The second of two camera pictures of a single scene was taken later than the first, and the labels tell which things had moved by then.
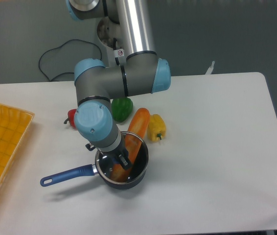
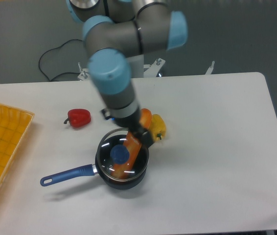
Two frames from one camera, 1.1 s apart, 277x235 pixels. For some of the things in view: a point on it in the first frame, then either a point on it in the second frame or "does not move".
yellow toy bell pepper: [157, 129] does not move
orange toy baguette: [137, 129] does not move
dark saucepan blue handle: [110, 169] does not move
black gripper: [120, 156] -> [133, 123]
